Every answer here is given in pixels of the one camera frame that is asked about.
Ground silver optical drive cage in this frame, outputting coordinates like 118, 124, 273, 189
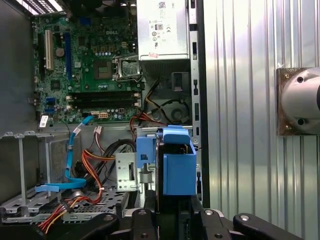
114, 126, 141, 193

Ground brown square base plate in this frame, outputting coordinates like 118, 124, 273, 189
275, 66, 320, 137

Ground hard disk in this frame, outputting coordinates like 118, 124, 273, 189
155, 124, 198, 215

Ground black expansion slot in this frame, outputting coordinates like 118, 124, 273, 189
38, 32, 46, 79

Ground grey power supply unit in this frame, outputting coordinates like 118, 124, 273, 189
136, 0, 191, 76

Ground metal socket cover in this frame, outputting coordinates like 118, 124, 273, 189
112, 55, 145, 82

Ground blue expansion slot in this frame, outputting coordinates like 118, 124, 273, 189
64, 31, 72, 81

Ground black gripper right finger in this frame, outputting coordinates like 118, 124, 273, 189
184, 196, 303, 240

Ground green motherboard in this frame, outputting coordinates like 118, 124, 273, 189
31, 14, 145, 125

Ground black RAM slot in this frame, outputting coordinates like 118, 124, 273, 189
68, 99, 141, 104
68, 103, 141, 109
68, 94, 141, 100
68, 91, 141, 96

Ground CPU socket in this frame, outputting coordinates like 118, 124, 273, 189
93, 59, 113, 81

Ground black open PC case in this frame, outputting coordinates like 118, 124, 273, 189
0, 0, 211, 240

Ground red yellow disk power wire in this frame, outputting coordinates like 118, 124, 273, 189
37, 147, 117, 235

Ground blue data wire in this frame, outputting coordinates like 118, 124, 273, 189
34, 114, 97, 193

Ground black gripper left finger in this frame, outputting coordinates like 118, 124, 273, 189
82, 190, 158, 240

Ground blue plastic drive latch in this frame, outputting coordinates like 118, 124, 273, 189
136, 136, 158, 174

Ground silver disk bay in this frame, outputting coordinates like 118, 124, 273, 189
0, 129, 137, 225

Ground white expansion slot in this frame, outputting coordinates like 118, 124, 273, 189
44, 29, 55, 71

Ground orange red wire bundle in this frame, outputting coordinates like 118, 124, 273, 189
129, 111, 168, 136

